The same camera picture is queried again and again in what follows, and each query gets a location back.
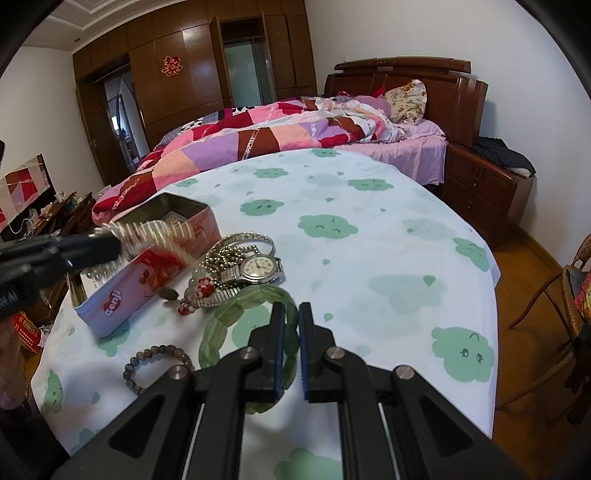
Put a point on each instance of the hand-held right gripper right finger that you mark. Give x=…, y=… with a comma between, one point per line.
x=304, y=355

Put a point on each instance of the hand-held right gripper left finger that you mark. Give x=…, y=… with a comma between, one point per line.
x=278, y=355

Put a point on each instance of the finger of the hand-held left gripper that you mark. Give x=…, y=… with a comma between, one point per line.
x=92, y=249

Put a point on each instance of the pink tin box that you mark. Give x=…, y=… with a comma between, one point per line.
x=120, y=297

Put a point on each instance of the dark stone pendant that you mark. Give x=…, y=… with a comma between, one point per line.
x=168, y=294

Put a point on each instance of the silver wristwatch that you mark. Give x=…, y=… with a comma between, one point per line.
x=261, y=267

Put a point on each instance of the silver bangle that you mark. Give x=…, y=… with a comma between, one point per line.
x=258, y=238

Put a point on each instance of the wooden dresser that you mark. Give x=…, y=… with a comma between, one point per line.
x=60, y=221

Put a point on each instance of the red cardboard box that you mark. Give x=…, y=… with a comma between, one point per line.
x=27, y=333

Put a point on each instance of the framed mirror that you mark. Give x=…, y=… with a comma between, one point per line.
x=23, y=194

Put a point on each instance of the patchwork quilt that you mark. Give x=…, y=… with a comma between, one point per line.
x=207, y=147

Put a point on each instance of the red paper decoration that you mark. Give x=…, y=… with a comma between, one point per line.
x=171, y=65

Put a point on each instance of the wooden wardrobe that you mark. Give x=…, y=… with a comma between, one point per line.
x=194, y=69

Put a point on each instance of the pink bed sheet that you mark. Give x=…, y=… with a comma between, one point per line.
x=415, y=152

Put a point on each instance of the wooden nightstand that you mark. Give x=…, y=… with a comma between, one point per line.
x=480, y=194

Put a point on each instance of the wicker chair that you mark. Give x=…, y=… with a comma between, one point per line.
x=549, y=300

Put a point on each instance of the floral pillow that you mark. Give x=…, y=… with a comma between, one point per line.
x=406, y=101

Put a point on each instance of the dark cloth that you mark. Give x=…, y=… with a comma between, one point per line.
x=581, y=378

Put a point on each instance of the dark clothes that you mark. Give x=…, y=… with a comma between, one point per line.
x=503, y=154

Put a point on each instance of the colourful patterned cushion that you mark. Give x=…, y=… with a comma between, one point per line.
x=582, y=295

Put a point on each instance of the wooden bed headboard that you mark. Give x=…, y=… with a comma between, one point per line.
x=452, y=97

